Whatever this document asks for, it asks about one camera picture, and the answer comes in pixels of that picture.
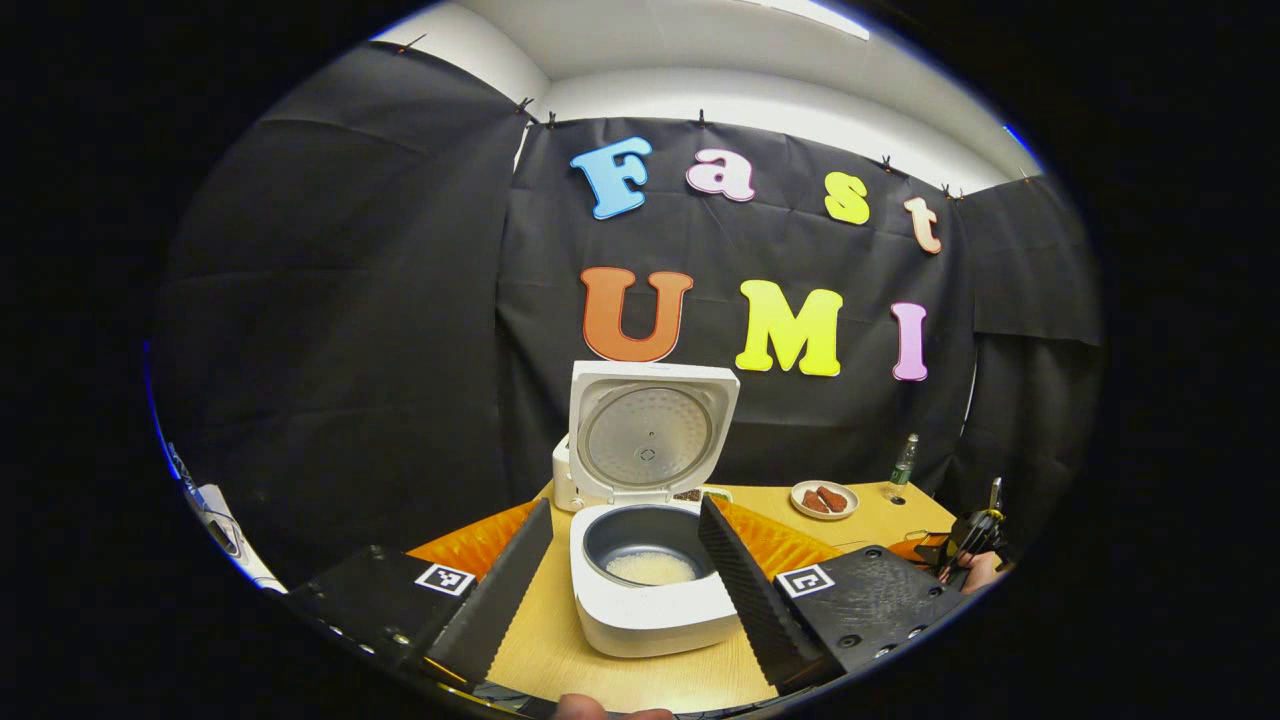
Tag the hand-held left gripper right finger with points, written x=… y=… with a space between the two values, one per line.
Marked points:
x=750 y=600

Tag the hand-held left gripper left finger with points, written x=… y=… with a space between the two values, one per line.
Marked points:
x=500 y=600

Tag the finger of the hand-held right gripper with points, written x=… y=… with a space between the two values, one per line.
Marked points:
x=915 y=550

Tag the white rice cooker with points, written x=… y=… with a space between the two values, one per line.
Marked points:
x=650 y=620

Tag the green plastic bottle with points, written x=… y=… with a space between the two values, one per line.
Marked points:
x=903 y=462

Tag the brown meat piece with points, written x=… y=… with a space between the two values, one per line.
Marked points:
x=835 y=497
x=814 y=503

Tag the white round plate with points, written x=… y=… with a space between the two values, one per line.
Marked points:
x=800 y=510

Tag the white divided condiment dish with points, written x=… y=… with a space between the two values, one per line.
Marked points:
x=715 y=493

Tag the white toaster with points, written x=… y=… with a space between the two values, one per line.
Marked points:
x=562 y=480

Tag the black backdrop cloth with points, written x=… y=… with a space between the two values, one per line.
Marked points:
x=350 y=330

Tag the large ceiling light panel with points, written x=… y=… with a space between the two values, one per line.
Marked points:
x=820 y=15

